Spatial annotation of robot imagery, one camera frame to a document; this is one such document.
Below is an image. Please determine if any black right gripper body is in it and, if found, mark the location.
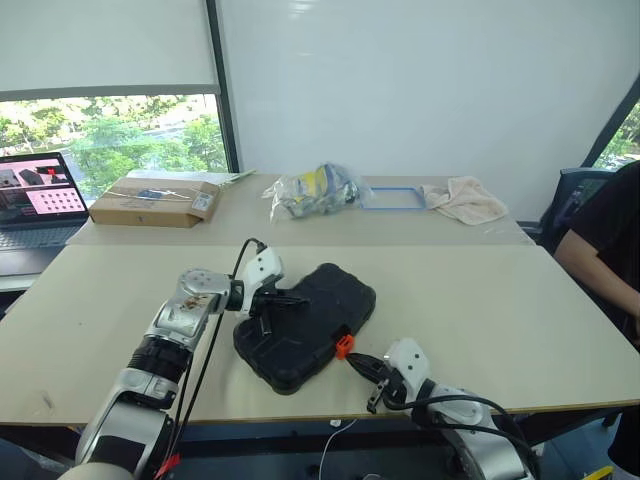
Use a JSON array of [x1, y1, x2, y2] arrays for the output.
[[379, 367, 407, 405]]

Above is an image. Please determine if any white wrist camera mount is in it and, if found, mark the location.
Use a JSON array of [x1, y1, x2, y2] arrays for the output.
[[383, 338, 431, 397], [234, 247, 285, 321]]

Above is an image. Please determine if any stack of white papers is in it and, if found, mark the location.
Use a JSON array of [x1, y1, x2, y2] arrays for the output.
[[127, 168, 257, 188]]

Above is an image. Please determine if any person in black shirt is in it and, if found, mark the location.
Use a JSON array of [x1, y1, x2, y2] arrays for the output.
[[553, 159, 640, 464]]

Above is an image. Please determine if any thin white cable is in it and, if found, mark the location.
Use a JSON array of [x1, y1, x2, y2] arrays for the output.
[[319, 418, 359, 480]]

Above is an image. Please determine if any open laptop computer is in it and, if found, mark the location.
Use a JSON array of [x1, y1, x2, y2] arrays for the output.
[[0, 152, 90, 277]]

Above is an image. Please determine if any white roller blind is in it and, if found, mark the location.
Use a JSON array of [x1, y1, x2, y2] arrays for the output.
[[0, 0, 221, 101]]

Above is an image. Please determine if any black plastic tool case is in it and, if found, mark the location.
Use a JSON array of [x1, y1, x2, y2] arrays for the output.
[[232, 263, 378, 396]]

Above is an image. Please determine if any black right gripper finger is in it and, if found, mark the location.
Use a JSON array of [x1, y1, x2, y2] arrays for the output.
[[366, 380, 390, 414], [346, 352, 386, 380]]

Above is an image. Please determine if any clear plastic bag of items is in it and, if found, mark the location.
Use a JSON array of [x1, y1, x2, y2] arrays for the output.
[[262, 162, 375, 221]]

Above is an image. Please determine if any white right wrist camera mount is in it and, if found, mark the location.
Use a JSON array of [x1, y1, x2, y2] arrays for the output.
[[383, 338, 431, 397]]

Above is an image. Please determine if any beige towel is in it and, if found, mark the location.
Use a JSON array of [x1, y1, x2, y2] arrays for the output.
[[419, 175, 510, 227]]

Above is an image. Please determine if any black window frame post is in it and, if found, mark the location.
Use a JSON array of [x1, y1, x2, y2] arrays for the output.
[[204, 0, 246, 174]]

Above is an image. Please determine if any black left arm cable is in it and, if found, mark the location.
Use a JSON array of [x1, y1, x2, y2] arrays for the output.
[[159, 238, 267, 480]]

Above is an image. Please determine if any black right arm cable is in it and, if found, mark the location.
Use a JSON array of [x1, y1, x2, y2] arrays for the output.
[[409, 393, 544, 480]]

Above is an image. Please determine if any dark office chair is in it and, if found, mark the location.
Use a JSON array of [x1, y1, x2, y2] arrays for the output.
[[539, 167, 621, 251]]

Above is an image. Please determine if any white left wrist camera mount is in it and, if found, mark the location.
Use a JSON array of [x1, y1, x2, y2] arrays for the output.
[[234, 247, 285, 321]]

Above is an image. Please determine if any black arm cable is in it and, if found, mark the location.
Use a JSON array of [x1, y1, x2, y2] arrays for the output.
[[409, 393, 544, 480], [159, 238, 267, 480]]

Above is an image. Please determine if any brown cardboard box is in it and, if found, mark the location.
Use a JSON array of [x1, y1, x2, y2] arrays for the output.
[[88, 177, 222, 229]]

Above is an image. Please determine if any blue rimmed clear lid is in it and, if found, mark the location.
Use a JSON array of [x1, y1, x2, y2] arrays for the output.
[[359, 186, 425, 212]]

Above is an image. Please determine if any black diagonal window beam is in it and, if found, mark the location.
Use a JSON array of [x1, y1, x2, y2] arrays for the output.
[[582, 74, 640, 169]]

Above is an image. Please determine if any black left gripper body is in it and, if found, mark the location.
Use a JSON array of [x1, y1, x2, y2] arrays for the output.
[[252, 285, 281, 317]]

